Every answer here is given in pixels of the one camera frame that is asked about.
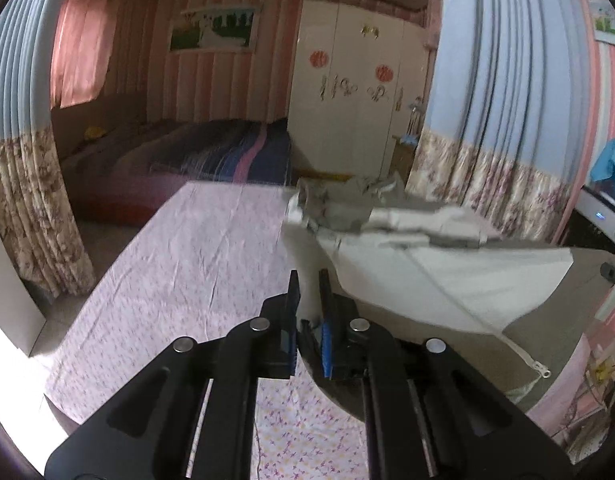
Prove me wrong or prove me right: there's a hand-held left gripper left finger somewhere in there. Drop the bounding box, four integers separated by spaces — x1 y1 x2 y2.
44 269 302 480

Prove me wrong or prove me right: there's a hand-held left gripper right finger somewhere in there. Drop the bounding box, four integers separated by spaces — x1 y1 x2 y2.
317 269 575 480

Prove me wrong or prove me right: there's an olive and white jacket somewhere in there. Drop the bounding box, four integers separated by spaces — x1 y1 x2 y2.
280 172 605 426

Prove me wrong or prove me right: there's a white appliance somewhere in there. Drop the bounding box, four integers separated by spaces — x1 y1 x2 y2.
562 180 615 261

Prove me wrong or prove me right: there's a blue cloth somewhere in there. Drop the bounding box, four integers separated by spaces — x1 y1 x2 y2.
590 140 615 183

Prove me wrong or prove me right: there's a floral bed sheet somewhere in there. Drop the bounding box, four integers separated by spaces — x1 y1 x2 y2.
42 180 608 480

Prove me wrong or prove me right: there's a striped blue pink blanket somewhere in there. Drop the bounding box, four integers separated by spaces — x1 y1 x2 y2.
148 119 293 186

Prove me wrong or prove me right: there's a wooden nightstand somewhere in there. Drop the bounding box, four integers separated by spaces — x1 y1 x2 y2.
390 135 418 181

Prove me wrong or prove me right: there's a blue floral curtain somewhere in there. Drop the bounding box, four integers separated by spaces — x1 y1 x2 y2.
0 0 96 297
405 0 601 246

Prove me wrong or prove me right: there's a white wardrobe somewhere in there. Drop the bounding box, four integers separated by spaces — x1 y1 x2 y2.
286 0 431 178

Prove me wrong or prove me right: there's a bed with brown headboard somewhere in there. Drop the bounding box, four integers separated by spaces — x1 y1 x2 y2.
52 92 298 226

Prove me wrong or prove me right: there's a small table lamp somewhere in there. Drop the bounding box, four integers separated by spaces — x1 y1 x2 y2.
407 97 425 136

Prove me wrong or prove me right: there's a white panel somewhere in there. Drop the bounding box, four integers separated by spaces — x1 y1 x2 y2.
0 200 48 357

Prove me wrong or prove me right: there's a pink window curtain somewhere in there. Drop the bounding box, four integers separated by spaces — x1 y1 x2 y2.
50 0 113 109

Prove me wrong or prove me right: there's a framed wall picture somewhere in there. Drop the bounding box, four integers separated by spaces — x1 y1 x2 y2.
168 4 263 55

